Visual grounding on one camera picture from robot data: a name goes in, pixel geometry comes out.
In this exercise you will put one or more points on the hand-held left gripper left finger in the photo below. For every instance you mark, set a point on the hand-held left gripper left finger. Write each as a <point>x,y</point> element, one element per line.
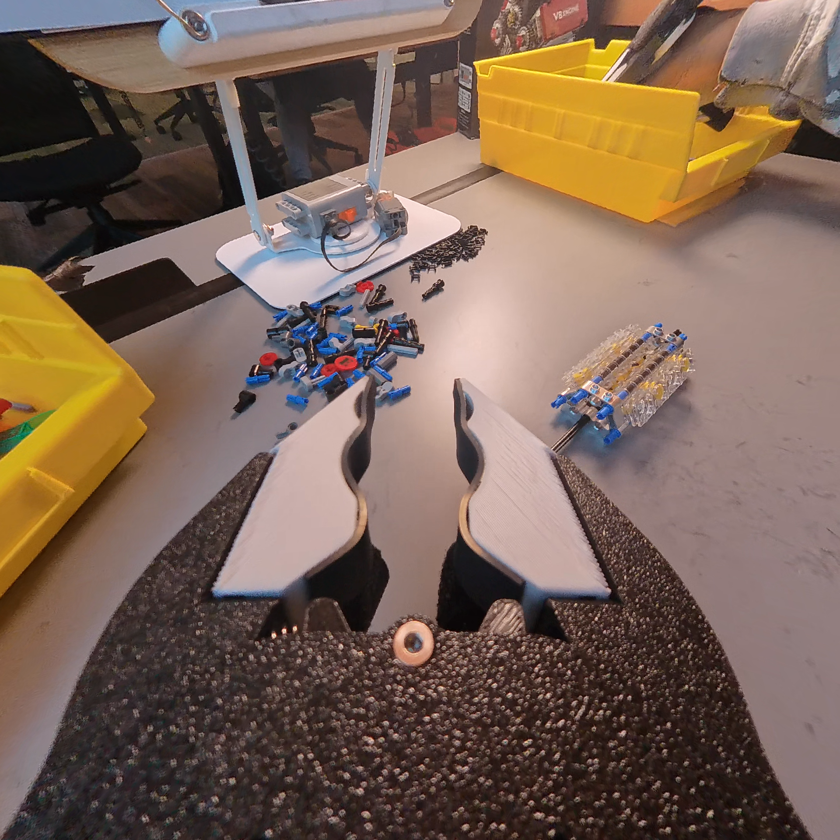
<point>302,512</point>

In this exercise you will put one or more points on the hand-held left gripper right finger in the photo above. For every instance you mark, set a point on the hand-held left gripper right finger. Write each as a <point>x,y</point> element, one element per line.
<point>525,512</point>

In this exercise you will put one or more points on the yellow plastic bin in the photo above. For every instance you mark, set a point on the yellow plastic bin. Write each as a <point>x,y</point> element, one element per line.
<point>591,131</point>
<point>66,368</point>

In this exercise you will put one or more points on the transparent brick engine model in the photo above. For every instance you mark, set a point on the transparent brick engine model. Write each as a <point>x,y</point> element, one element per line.
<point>624,381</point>

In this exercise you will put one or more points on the person's right forearm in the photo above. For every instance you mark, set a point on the person's right forearm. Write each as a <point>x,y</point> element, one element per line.
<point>788,53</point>

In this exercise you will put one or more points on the grey desk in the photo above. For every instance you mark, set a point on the grey desk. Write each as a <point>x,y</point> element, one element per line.
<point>630,263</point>

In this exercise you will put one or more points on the colourful printed box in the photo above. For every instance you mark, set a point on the colourful printed box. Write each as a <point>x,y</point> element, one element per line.
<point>538,26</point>

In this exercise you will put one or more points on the pile of mixed brick parts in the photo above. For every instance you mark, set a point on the pile of mixed brick parts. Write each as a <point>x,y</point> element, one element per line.
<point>328,348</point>

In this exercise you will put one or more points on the dark cardboard box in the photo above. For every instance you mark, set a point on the dark cardboard box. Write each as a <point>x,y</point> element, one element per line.
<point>467,99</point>

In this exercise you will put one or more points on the single black connector pin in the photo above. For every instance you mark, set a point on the single black connector pin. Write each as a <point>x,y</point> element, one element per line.
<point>433,289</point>

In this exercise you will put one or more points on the white book stand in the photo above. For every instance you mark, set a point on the white book stand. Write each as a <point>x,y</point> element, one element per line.
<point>328,269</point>

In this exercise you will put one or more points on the heap of black pins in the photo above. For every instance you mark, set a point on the heap of black pins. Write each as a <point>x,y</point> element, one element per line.
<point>453,250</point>

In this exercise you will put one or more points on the green plastic part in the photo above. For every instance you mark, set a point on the green plastic part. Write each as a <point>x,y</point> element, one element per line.
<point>26,433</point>

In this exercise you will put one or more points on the grey battery box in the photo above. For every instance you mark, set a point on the grey battery box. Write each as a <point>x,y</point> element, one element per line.
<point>322,204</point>

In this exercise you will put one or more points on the small grey motor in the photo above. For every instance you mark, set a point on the small grey motor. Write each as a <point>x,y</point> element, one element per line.
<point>391,213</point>

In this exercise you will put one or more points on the black office chair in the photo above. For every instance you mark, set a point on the black office chair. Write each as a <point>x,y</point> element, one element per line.
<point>66,145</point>

